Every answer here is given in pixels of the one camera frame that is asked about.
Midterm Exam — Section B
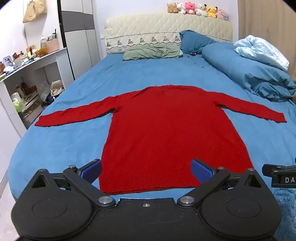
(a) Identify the rolled blue duvet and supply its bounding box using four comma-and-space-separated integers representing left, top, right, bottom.
202, 42, 296, 102

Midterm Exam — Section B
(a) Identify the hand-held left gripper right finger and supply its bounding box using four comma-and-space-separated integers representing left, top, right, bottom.
178, 159, 266, 208

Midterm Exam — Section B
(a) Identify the blue pillow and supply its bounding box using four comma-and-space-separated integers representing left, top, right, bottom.
179, 30, 218, 56

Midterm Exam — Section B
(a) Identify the white and grey wardrobe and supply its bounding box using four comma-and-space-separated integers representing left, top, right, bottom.
57, 0, 101, 80

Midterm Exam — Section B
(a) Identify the bed with blue sheet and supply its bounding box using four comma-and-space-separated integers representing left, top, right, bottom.
8, 42, 296, 202

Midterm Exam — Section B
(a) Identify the beige hanging bag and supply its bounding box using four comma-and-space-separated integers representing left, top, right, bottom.
23, 0, 47, 23

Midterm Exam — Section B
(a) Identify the red knit sweater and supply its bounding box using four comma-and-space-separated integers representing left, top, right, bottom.
35, 85, 287, 194

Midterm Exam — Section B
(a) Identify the row of plush toys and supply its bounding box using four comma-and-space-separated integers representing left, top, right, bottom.
167, 1, 229, 21

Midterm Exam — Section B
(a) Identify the blue shaggy rug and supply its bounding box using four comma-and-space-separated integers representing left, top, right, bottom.
270, 185, 296, 241

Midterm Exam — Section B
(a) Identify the cream quilted headboard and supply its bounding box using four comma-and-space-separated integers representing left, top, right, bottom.
105, 11, 233, 55

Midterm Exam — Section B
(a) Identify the light blue crumpled blanket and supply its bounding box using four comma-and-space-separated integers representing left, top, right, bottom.
233, 35, 290, 71

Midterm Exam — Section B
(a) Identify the green pillow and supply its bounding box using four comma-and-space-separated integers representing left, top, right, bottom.
122, 44, 181, 61

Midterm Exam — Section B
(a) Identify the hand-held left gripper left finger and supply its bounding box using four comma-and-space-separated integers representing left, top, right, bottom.
31, 159, 116, 208

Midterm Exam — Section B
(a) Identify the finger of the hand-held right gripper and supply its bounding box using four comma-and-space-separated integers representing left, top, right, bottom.
262, 164, 296, 174

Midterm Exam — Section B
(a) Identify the white shelf desk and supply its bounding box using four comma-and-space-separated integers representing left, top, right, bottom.
0, 47, 74, 137

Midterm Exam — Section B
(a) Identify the pink woven basket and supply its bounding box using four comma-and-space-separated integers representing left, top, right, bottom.
46, 38, 60, 52

